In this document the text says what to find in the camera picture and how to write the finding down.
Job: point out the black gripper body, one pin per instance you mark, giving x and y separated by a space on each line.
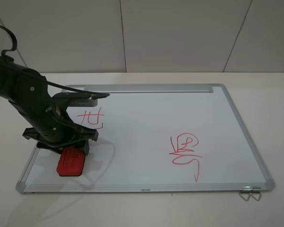
56 129

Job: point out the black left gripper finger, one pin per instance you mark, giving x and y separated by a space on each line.
84 147

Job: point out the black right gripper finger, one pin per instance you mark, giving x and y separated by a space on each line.
47 147

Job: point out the red whiteboard eraser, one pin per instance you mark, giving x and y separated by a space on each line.
71 162

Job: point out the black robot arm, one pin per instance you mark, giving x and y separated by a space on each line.
25 89

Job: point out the white aluminium-framed whiteboard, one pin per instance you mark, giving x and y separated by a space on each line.
157 142

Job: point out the grey aluminium pen tray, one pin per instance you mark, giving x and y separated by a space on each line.
147 88

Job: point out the left metal hanging clip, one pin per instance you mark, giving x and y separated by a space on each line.
245 193

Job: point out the metal hanging clip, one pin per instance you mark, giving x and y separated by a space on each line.
255 193
245 193

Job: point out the right metal hanging clip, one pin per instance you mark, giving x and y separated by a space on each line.
255 193

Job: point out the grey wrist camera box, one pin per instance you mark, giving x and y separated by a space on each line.
73 99

